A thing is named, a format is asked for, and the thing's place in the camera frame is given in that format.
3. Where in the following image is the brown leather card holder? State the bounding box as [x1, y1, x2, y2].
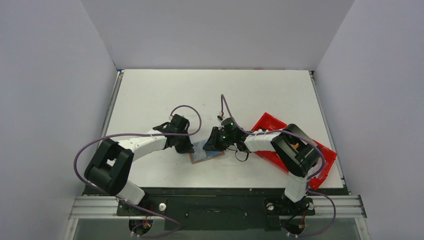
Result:
[189, 139, 225, 164]

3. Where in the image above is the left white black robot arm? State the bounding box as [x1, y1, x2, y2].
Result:
[84, 114, 194, 205]

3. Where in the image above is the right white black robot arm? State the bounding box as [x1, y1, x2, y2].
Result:
[203, 117, 325, 203]

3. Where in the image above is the red plastic compartment tray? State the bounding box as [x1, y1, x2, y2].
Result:
[251, 112, 338, 191]

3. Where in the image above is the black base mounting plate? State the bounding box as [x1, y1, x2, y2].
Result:
[82, 185, 316, 232]

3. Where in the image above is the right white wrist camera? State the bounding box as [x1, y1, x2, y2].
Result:
[217, 112, 226, 122]

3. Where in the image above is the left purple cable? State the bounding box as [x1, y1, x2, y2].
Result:
[73, 104, 203, 239]

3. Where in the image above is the aluminium frame rail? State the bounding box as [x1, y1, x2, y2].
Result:
[69, 195, 367, 220]

